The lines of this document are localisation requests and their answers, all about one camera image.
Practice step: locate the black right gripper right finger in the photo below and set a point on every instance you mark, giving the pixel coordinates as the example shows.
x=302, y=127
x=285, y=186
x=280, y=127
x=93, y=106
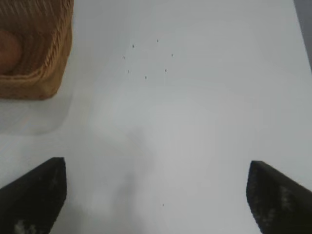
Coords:
x=280, y=202

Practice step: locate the brown woven wicker basket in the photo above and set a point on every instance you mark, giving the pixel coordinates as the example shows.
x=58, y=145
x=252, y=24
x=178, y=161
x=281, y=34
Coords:
x=48, y=61

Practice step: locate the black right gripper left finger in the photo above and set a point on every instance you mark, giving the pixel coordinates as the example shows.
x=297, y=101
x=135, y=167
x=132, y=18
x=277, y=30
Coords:
x=31, y=200

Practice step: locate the orange cone-shaped bread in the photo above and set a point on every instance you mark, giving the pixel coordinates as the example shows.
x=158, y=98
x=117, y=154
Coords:
x=8, y=51

